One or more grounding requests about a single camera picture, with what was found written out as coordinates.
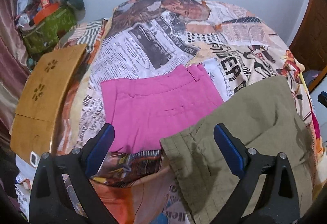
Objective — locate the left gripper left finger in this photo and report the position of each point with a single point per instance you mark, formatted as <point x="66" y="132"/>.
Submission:
<point x="49" y="199"/>

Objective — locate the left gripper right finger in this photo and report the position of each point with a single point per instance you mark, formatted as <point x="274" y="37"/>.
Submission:
<point x="266" y="191"/>

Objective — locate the olive green pants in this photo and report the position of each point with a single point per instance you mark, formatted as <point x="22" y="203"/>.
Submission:
<point x="263" y="116"/>

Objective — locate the brown wooden room door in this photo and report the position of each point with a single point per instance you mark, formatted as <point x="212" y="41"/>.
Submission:
<point x="309" y="45"/>

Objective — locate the wooden folding lap desk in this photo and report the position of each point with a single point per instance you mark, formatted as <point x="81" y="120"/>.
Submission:
<point x="36" y="118"/>

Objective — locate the pink shorts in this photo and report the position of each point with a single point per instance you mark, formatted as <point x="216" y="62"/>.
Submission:
<point x="144" y="111"/>

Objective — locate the striped maroon curtain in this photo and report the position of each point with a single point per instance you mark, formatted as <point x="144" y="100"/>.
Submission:
<point x="14" y="71"/>

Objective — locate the green storage basket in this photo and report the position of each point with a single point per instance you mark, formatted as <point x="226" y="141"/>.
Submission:
<point x="45" y="36"/>

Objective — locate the orange box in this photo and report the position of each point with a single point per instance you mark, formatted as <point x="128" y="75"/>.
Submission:
<point x="45" y="12"/>

